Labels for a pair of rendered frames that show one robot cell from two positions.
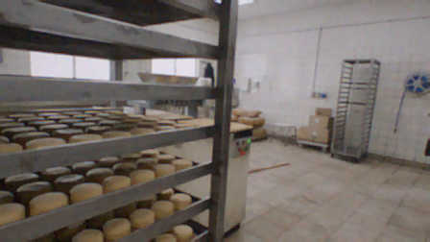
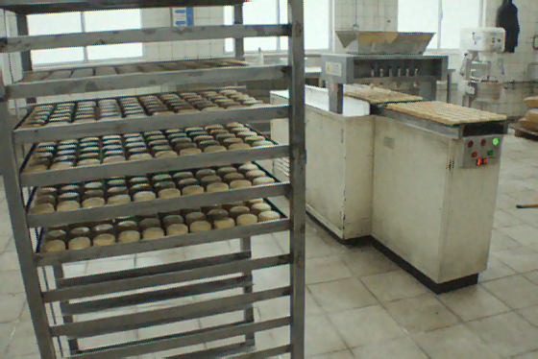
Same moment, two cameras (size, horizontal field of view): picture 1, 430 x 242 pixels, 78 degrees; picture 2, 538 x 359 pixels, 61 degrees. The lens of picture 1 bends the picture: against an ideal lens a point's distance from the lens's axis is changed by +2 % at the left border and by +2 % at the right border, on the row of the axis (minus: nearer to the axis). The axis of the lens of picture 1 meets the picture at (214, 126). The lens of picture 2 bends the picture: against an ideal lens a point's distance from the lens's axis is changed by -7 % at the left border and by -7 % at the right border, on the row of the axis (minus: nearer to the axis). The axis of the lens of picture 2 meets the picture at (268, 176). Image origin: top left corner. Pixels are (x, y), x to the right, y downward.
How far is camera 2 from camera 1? 0.64 m
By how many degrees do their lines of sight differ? 33
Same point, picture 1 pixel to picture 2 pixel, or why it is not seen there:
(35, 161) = (123, 127)
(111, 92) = (171, 79)
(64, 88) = (137, 80)
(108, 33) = (166, 36)
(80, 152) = (150, 122)
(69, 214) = (145, 165)
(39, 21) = (122, 40)
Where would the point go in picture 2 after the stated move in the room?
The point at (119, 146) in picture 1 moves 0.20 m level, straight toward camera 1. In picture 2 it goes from (180, 120) to (135, 141)
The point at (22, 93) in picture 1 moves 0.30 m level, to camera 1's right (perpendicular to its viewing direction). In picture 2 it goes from (114, 84) to (235, 89)
